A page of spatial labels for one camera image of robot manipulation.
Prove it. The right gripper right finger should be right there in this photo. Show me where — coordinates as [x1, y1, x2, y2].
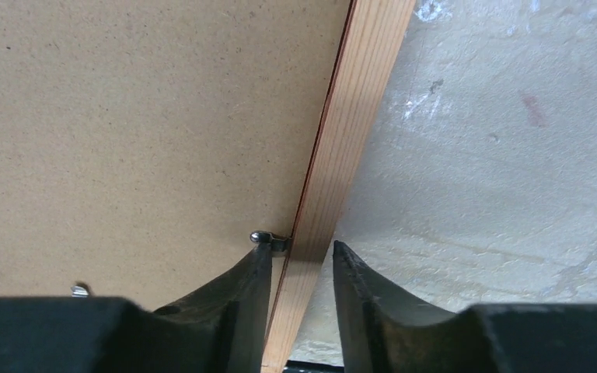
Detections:
[333, 241, 597, 372]

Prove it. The orange wooden picture frame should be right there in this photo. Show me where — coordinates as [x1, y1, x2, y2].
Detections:
[260, 1, 415, 372]

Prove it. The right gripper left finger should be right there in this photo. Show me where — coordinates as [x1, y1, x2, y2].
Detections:
[0, 245, 272, 372]

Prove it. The brown fibreboard backing board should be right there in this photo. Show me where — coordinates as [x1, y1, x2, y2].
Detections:
[0, 1, 349, 309]

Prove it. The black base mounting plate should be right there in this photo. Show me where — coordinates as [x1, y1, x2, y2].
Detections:
[281, 360, 344, 373]

